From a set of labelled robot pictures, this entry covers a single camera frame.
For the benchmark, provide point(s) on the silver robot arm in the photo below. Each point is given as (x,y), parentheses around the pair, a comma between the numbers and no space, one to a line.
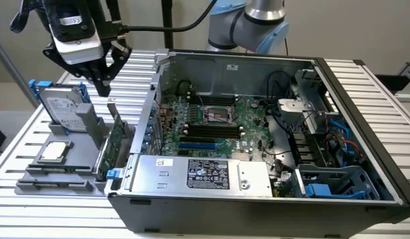
(244,27)

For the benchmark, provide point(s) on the hard disk with blue bracket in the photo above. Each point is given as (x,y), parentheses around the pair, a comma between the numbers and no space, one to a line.
(61,104)

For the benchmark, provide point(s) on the grey aluminium frame post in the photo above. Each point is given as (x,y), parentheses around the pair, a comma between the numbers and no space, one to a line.
(12,64)

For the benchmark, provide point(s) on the silver CPU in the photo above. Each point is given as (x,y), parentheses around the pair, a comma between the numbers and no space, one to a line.
(55,151)

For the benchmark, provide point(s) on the blue expansion slot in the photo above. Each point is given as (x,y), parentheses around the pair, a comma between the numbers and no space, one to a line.
(196,147)

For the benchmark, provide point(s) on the black flat bracket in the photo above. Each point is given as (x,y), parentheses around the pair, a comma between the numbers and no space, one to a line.
(390,82)

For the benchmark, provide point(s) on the short black expansion slot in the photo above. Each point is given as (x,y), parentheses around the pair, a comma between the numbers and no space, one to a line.
(183,153)

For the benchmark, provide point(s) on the silver power supply unit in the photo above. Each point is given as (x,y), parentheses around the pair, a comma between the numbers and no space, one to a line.
(191,176)

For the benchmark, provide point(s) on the CPU socket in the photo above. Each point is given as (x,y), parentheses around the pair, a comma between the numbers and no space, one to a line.
(215,114)

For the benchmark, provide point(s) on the silver chipset heat sink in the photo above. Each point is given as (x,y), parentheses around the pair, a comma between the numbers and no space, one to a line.
(240,155)

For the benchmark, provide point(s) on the silver drive cage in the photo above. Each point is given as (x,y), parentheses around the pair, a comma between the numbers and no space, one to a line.
(305,104)

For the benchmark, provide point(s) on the grey parts rack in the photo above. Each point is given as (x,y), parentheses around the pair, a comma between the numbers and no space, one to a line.
(82,154)

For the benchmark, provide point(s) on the green graphics card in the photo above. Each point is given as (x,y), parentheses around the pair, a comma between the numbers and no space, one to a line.
(112,144)

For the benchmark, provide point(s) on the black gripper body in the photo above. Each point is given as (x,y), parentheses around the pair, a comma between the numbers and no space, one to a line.
(108,32)

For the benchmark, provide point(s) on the blue plastic disk bay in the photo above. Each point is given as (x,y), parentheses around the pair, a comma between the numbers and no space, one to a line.
(337,181)

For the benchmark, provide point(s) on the aluminium profile rail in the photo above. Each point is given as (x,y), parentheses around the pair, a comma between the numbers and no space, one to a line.
(409,74)

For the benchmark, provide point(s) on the coin cell battery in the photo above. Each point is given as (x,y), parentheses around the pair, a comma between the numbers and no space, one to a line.
(254,104)

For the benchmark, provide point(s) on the black table end cap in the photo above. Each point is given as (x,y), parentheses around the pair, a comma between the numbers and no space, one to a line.
(358,62)

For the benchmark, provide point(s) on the green motherboard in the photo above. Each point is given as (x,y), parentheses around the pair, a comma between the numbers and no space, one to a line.
(251,132)

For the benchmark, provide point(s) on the black vertical pole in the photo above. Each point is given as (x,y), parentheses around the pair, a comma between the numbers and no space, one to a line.
(167,22)

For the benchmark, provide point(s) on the long black expansion slot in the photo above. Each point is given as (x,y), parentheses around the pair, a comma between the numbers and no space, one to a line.
(196,139)

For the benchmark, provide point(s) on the black open PC case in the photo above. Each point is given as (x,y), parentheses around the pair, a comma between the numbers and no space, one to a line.
(244,214)

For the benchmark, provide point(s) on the black RAM slot bank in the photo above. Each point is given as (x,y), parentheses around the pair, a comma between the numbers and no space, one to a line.
(211,99)
(211,130)

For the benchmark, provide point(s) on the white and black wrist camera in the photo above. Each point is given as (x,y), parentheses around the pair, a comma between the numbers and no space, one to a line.
(75,37)

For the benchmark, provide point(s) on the green RAM stick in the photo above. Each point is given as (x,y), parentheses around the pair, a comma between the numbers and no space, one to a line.
(64,170)

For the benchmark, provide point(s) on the blue case latch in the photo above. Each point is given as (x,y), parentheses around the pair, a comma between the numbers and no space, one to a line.
(112,173)

